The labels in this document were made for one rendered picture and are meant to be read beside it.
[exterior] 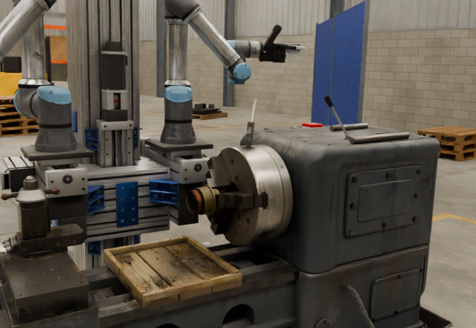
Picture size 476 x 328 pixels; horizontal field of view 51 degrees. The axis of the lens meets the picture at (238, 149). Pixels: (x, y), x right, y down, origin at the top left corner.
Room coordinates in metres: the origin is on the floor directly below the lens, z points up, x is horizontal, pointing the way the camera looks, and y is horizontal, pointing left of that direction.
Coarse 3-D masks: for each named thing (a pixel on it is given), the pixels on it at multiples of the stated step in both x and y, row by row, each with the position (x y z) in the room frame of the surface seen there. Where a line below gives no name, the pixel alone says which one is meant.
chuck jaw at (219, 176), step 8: (208, 160) 1.59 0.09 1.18; (216, 160) 1.58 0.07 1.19; (208, 168) 1.59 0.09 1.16; (216, 168) 1.56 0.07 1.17; (224, 168) 1.57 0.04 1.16; (208, 176) 1.55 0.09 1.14; (216, 176) 1.54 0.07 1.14; (224, 176) 1.55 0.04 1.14; (208, 184) 1.51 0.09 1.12; (216, 184) 1.52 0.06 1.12; (224, 184) 1.53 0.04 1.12; (232, 184) 1.55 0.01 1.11
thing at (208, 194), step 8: (192, 192) 1.45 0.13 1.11; (200, 192) 1.46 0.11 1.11; (208, 192) 1.46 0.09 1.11; (216, 192) 1.49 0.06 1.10; (192, 200) 1.49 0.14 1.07; (200, 200) 1.44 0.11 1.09; (208, 200) 1.45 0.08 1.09; (192, 208) 1.48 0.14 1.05; (200, 208) 1.44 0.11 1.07; (208, 208) 1.45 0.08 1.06
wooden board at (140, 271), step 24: (168, 240) 1.60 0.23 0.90; (192, 240) 1.61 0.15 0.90; (120, 264) 1.39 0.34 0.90; (144, 264) 1.44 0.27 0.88; (168, 264) 1.44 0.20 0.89; (192, 264) 1.45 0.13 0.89; (216, 264) 1.45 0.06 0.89; (144, 288) 1.28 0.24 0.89; (168, 288) 1.24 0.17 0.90; (192, 288) 1.27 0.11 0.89; (216, 288) 1.31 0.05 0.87
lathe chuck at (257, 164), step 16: (224, 160) 1.58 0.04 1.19; (240, 160) 1.50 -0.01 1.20; (256, 160) 1.48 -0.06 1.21; (272, 160) 1.50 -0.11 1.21; (240, 176) 1.49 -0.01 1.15; (256, 176) 1.43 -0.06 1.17; (272, 176) 1.45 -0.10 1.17; (224, 192) 1.58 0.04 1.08; (256, 192) 1.41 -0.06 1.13; (272, 192) 1.43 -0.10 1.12; (240, 208) 1.49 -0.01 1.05; (256, 208) 1.41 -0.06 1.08; (272, 208) 1.43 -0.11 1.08; (240, 224) 1.49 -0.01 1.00; (256, 224) 1.41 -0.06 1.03; (272, 224) 1.44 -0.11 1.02; (240, 240) 1.49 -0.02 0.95; (256, 240) 1.46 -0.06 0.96
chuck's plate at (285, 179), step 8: (272, 152) 1.54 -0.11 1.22; (280, 160) 1.51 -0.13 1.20; (280, 168) 1.49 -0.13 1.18; (280, 176) 1.47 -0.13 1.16; (288, 176) 1.48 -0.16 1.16; (288, 184) 1.47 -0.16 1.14; (288, 192) 1.46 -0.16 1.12; (288, 200) 1.46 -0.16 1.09; (288, 208) 1.46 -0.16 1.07; (288, 216) 1.46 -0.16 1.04; (280, 224) 1.46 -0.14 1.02; (288, 224) 1.48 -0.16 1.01; (280, 232) 1.49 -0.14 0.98
